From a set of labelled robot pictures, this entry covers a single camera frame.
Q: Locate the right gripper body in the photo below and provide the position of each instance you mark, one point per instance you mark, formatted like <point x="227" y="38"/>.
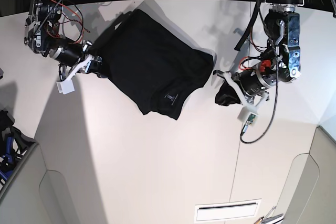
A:
<point x="70" y="55"/>

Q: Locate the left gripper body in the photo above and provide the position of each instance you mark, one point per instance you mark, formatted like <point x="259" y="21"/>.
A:
<point x="256" y="80"/>

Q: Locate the black T-shirt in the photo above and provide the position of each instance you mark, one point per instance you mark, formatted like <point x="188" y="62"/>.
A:
<point x="150" y="65"/>

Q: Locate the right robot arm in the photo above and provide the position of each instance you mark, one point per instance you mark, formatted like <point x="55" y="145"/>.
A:
<point x="42" y="36"/>

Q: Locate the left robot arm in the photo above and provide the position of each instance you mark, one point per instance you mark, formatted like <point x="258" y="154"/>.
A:
<point x="278" y="62"/>

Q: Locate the blue black clamps pile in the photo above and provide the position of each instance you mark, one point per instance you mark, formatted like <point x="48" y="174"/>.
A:
<point x="14" y="145"/>

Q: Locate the grey panel right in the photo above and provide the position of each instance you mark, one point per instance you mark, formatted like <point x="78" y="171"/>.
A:
<point x="308" y="195"/>

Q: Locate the grey panel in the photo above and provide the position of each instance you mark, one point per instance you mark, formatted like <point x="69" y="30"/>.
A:
<point x="35" y="194"/>
<point x="308" y="195"/>

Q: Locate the grey panel left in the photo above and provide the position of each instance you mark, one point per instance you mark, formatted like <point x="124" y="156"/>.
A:
<point x="35" y="194"/>

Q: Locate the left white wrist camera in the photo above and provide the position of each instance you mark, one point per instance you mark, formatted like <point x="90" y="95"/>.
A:
<point x="248" y="115"/>

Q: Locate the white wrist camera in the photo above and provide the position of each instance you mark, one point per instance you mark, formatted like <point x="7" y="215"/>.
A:
<point x="65" y="87"/>
<point x="248" y="115"/>

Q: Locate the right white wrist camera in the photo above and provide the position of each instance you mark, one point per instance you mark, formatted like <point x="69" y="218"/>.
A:
<point x="65" y="87"/>

